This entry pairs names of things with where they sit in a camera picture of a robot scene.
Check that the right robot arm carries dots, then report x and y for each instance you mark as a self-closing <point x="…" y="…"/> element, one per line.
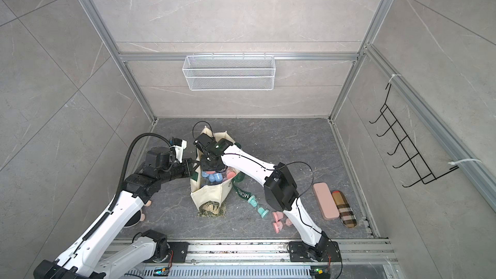
<point x="279" y="187"/>

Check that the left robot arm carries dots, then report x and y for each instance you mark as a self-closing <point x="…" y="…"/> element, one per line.
<point x="83" y="259"/>

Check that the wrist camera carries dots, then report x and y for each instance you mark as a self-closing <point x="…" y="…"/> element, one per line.
<point x="204" y="142"/>
<point x="179" y="146"/>

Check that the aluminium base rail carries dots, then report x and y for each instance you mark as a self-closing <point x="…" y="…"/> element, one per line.
<point x="345" y="258"/>

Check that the pink hourglass small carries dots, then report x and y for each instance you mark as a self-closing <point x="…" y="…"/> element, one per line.
<point x="277" y="216"/>

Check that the white wire mesh basket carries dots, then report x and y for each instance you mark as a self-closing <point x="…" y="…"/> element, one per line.
<point x="223" y="73"/>

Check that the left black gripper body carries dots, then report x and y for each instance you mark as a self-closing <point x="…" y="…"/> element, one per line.
<point x="185" y="170"/>

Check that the teal hourglass front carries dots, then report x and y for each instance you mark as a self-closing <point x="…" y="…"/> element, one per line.
<point x="262" y="212"/>

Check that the black wire hook rack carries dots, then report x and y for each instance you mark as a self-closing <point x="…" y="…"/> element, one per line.
<point x="423" y="173"/>

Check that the teal hourglass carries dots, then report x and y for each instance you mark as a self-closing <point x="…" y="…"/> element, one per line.
<point x="262" y="212"/>
<point x="252" y="201"/>

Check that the cream canvas tote bag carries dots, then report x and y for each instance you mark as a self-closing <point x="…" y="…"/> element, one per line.
<point x="202" y="192"/>

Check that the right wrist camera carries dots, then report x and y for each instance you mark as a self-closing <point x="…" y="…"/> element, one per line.
<point x="204" y="142"/>

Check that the pink case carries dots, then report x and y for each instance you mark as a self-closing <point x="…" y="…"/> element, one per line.
<point x="325" y="201"/>

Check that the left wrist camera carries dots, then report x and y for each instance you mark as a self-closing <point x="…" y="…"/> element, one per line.
<point x="179" y="146"/>

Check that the blue hourglass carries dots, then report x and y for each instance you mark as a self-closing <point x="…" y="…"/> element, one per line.
<point x="215" y="178"/>

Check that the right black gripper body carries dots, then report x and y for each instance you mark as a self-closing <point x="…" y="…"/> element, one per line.
<point x="209" y="166"/>

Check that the plaid pouch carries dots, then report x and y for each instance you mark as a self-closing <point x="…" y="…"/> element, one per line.
<point x="346" y="213"/>

